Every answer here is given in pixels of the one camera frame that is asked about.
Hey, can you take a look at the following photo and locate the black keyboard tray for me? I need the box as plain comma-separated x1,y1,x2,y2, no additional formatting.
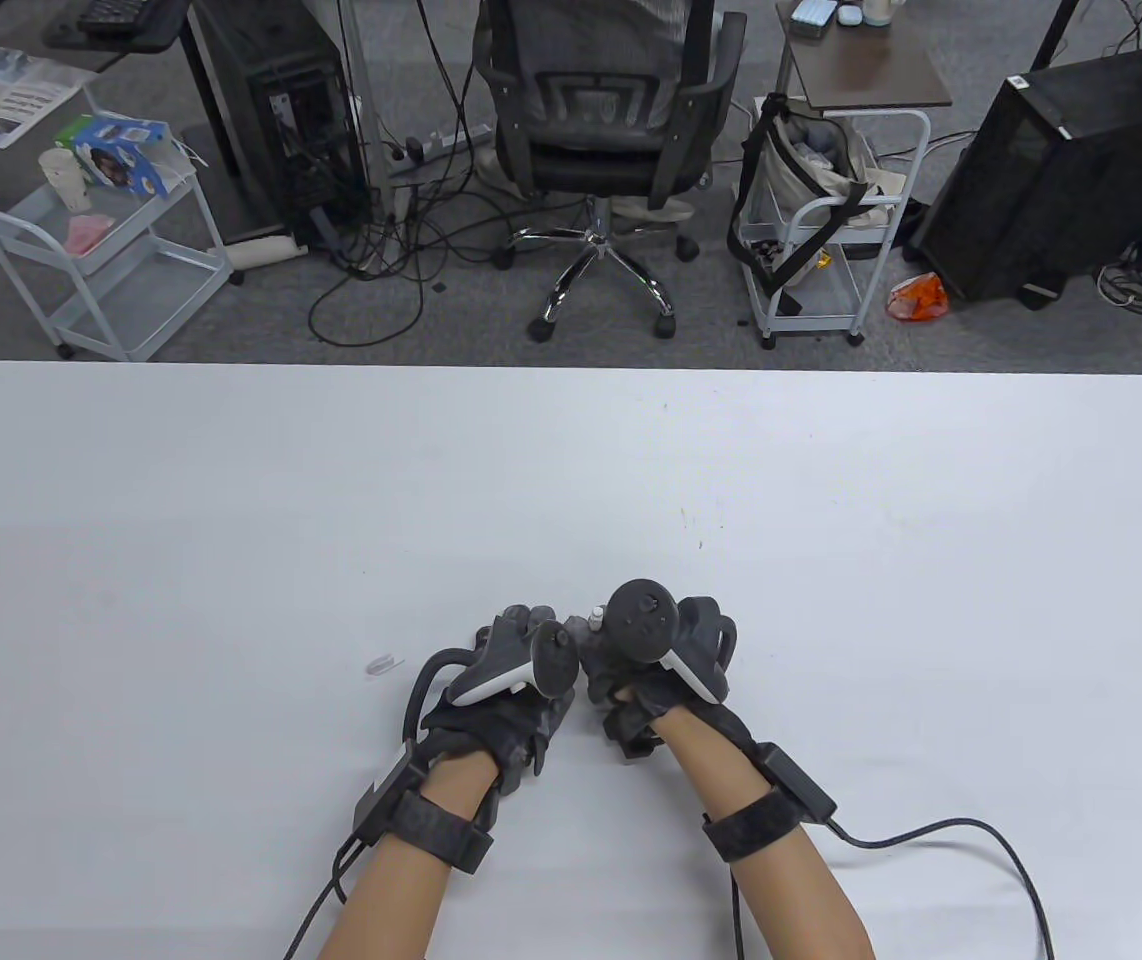
41,0,194,53

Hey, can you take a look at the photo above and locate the white three-tier cart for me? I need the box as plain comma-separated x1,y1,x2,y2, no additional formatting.
0,80,234,363

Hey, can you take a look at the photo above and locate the white narrow cart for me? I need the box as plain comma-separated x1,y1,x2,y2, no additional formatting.
737,97,932,351

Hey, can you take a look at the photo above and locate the black wrist camera with strap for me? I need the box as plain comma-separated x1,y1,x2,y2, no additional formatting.
701,745,838,863
353,740,498,876

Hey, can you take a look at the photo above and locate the pink packet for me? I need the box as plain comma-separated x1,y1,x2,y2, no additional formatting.
64,213,117,257

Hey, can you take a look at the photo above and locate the white paper cup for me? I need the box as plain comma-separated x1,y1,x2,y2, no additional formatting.
38,148,93,213

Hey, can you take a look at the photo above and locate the black mesh computer tower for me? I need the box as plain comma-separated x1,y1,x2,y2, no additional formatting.
906,42,1142,311

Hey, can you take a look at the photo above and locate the orange plastic bag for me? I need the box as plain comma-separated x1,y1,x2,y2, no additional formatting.
886,272,950,323

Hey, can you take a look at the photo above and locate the thick black cable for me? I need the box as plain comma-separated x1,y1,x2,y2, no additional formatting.
826,818,1057,960

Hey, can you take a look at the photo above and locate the black metal pole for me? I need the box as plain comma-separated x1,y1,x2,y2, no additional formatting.
1029,0,1082,73

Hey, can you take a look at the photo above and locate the beige bag with black strap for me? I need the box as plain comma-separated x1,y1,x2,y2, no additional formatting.
727,93,907,319

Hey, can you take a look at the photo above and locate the brown side table top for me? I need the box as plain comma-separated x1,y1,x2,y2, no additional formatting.
776,0,954,111

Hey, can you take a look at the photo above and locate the person's right hand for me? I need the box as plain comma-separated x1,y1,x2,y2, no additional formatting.
576,597,740,761

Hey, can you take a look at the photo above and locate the black open computer tower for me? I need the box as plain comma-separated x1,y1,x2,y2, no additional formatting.
186,0,372,253

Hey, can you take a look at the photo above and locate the person's right forearm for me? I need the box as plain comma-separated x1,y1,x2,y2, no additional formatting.
651,715,877,960

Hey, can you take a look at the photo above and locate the white power strip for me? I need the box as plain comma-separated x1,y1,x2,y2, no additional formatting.
383,122,494,166

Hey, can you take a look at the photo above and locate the black keyboard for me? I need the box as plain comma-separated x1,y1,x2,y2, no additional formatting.
78,0,150,38

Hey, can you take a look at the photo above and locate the grey white hand controller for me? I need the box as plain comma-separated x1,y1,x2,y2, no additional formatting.
406,615,582,741
607,580,738,706

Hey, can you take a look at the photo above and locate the black mesh office chair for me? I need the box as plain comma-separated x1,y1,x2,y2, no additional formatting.
471,0,749,344

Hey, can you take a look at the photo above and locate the person's left hand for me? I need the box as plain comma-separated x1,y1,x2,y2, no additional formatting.
421,604,580,798

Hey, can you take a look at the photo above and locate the blue printed box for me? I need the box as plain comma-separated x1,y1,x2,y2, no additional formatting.
74,113,172,198

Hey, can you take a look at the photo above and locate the tangle of black cables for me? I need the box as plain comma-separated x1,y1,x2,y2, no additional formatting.
306,0,592,349

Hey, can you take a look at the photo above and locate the white metal desk leg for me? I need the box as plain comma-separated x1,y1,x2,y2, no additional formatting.
339,0,397,231

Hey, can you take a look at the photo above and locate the white paper roll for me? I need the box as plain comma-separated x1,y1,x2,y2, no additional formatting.
224,233,296,269

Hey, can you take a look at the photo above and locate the person's left forearm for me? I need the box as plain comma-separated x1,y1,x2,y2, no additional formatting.
316,750,502,960

